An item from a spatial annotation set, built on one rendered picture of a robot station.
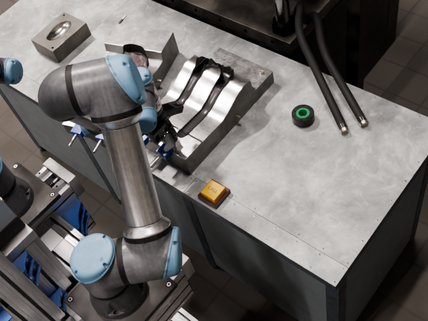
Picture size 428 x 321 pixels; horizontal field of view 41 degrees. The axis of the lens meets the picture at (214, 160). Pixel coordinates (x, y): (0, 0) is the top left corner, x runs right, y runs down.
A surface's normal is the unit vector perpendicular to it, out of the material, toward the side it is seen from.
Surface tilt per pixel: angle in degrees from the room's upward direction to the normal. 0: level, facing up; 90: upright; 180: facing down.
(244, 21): 0
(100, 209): 0
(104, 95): 55
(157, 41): 0
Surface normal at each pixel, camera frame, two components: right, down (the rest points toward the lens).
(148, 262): -0.02, 0.29
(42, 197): -0.17, -0.57
